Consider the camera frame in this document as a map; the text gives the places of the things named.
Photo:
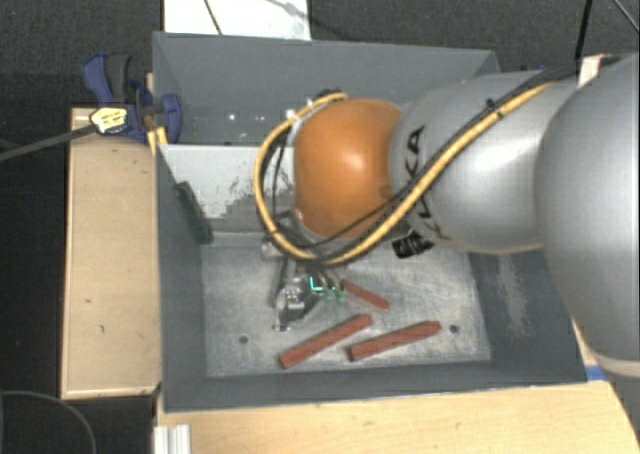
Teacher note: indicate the dark green flat block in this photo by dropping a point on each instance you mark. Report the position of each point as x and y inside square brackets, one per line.
[194, 214]

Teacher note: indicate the red-brown flat block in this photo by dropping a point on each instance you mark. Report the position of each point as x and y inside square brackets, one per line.
[325, 341]
[395, 340]
[366, 295]

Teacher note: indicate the pale wood flat board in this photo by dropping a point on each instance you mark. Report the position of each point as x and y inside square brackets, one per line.
[112, 267]

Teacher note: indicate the grey metal bin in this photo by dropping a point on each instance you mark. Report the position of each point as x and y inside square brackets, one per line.
[240, 292]

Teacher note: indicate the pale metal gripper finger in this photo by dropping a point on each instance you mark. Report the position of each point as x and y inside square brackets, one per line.
[279, 316]
[295, 303]

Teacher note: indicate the black cylinder on white bracket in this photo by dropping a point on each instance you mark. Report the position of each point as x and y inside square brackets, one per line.
[411, 246]

